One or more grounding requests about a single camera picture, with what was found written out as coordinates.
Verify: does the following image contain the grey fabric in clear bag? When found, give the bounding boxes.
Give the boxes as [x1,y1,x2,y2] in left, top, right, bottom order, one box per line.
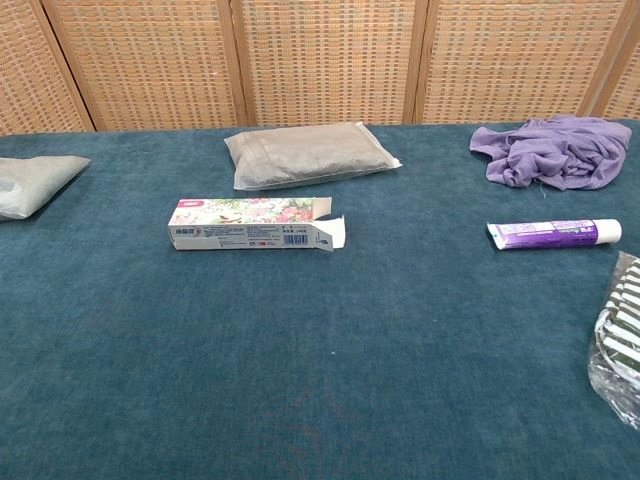
[223,122,404,192]

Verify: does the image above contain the green striped cloth in bag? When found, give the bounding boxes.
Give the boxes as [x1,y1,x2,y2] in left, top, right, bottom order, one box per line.
[587,250,640,432]

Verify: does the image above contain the floral toothpaste carton box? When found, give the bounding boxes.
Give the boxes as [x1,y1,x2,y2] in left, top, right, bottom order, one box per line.
[167,196,347,252]

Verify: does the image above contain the purple toothpaste tube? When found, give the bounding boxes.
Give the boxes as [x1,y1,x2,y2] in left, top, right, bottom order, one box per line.
[486,218,624,251]

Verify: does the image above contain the grey-green fabric in clear bag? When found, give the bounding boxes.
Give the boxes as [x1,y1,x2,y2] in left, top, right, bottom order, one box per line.
[0,155,92,223]

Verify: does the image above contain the teal table cloth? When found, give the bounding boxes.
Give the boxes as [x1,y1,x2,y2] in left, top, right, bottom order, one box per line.
[0,119,640,480]

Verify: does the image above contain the woven rattan folding screen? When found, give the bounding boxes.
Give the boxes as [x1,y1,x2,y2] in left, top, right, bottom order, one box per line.
[0,0,640,133]

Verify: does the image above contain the crumpled purple cloth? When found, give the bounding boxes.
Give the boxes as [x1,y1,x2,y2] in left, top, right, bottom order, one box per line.
[469,114,634,192]

